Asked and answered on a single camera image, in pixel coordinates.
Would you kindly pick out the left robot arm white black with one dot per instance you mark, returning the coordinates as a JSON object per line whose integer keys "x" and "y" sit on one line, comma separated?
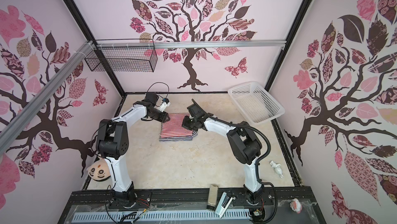
{"x": 113, "y": 143}

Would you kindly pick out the white black handheld device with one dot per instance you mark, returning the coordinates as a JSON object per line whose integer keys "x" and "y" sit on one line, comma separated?
{"x": 223, "y": 204}

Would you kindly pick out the small pink white object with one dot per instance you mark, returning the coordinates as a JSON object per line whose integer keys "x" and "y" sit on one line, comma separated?
{"x": 296, "y": 206}

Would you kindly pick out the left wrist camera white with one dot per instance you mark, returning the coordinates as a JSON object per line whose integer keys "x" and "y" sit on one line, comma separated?
{"x": 164, "y": 104}

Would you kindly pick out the blue white striped tank top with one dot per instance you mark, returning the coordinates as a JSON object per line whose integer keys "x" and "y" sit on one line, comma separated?
{"x": 190, "y": 137}

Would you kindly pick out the small beige rectangular block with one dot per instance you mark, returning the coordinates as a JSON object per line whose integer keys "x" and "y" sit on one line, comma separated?
{"x": 212, "y": 197}

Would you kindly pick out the white slotted cable duct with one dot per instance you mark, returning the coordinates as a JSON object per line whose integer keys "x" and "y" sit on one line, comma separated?
{"x": 156, "y": 216}

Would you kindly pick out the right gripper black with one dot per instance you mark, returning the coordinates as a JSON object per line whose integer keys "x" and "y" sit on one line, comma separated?
{"x": 185, "y": 124}

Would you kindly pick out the white plastic laundry basket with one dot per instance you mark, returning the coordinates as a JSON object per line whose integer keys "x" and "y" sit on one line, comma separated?
{"x": 255, "y": 104}

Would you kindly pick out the aluminium rail back horizontal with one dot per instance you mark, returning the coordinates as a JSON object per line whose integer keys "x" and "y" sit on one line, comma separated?
{"x": 202, "y": 44}

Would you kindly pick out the red white striped tank top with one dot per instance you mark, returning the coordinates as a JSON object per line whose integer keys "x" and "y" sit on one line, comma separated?
{"x": 173, "y": 128}

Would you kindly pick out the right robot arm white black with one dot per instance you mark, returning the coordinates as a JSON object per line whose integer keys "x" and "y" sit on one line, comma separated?
{"x": 245, "y": 145}

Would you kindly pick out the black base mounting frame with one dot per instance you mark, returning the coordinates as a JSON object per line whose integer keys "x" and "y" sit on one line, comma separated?
{"x": 273, "y": 206}

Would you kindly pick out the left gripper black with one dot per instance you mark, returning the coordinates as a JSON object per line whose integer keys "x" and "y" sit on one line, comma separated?
{"x": 163, "y": 117}

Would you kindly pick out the plush doll head toy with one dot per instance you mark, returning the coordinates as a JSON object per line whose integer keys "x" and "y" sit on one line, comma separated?
{"x": 99, "y": 171}

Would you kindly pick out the aluminium rail left diagonal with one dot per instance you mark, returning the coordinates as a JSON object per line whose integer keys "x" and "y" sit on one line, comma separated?
{"x": 10, "y": 133}

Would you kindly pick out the black wire mesh basket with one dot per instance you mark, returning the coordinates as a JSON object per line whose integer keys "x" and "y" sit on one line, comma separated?
{"x": 123, "y": 55}

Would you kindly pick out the small white plush toy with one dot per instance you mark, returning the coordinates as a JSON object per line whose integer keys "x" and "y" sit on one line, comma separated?
{"x": 277, "y": 169}

